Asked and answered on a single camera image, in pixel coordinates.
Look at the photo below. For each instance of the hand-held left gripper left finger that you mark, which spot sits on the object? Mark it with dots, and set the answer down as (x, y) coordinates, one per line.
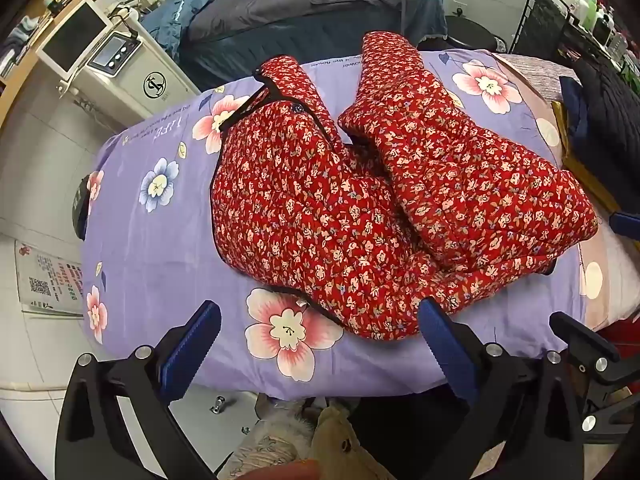
(192, 345)

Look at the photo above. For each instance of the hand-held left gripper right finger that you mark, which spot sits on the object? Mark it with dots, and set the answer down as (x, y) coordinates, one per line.
(442, 347)

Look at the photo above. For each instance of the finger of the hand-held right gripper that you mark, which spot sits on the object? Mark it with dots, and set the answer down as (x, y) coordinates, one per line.
(626, 223)
(592, 345)

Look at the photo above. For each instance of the red floral padded jacket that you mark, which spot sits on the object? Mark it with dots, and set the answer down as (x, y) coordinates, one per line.
(350, 200)

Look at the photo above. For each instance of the red object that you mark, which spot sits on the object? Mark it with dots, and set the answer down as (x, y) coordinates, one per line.
(620, 342)

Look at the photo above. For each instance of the beige dotted sheet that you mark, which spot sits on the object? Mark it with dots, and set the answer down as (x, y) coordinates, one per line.
(597, 280)

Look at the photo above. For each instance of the yellow cloth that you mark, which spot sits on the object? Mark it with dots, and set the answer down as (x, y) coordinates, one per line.
(580, 160)

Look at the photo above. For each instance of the purple floral bedsheet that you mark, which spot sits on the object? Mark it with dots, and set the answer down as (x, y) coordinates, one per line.
(150, 240)

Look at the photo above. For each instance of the black quilted jacket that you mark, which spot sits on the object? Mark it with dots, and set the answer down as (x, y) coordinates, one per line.
(610, 105)

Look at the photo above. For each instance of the white furry cloth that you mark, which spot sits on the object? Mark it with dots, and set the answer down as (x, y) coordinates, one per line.
(270, 440)

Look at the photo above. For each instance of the tan plush toy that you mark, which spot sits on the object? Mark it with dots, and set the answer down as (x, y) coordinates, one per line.
(345, 445)

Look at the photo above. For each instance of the printed leaflet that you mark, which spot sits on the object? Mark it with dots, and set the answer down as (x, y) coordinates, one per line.
(50, 280)

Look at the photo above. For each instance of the black round stool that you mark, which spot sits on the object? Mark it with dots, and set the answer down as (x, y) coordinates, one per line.
(472, 35)

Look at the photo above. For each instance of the white machine with screen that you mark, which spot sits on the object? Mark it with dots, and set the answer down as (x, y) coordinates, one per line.
(120, 67)

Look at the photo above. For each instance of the wooden shelf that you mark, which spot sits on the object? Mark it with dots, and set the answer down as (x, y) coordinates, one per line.
(30, 60)

